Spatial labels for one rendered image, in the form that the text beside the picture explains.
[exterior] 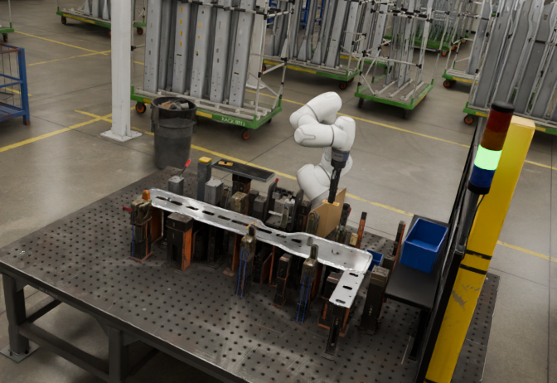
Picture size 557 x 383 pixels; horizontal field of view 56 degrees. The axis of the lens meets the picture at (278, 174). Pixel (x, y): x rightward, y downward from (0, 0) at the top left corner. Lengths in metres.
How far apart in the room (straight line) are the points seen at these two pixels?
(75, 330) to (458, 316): 2.48
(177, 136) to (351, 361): 3.67
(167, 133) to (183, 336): 3.40
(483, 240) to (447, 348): 0.50
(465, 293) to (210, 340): 1.19
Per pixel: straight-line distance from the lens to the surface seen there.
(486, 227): 2.01
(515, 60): 9.34
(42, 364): 3.60
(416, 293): 2.59
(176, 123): 5.63
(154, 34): 7.41
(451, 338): 2.26
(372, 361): 2.67
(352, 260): 2.76
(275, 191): 2.96
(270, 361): 2.54
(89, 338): 3.71
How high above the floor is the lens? 2.45
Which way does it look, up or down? 24 degrees down
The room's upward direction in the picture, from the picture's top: 7 degrees clockwise
